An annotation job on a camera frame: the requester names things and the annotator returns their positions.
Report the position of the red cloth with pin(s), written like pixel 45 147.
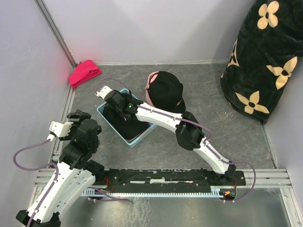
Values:
pixel 83 72

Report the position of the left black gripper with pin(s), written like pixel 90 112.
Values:
pixel 78 114

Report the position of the aluminium corner profile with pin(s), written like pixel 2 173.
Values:
pixel 41 5

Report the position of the black cap white NY logo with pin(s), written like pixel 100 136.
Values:
pixel 128 129

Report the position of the light blue cable duct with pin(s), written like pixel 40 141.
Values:
pixel 214 193

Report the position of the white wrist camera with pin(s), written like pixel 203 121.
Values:
pixel 105 93
pixel 59 130

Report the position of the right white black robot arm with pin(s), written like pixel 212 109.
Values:
pixel 188 133

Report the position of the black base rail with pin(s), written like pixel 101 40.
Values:
pixel 165 180

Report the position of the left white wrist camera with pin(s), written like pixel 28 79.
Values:
pixel 59 130

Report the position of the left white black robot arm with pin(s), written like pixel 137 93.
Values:
pixel 72 173

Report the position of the light blue plastic basket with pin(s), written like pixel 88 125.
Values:
pixel 142 137

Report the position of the black floral blanket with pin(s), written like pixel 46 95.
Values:
pixel 267 49

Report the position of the pink cap with R logo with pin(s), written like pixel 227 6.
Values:
pixel 150 79

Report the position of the black cap gold R logo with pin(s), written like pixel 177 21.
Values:
pixel 166 93

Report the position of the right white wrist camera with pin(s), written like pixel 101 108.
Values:
pixel 105 93

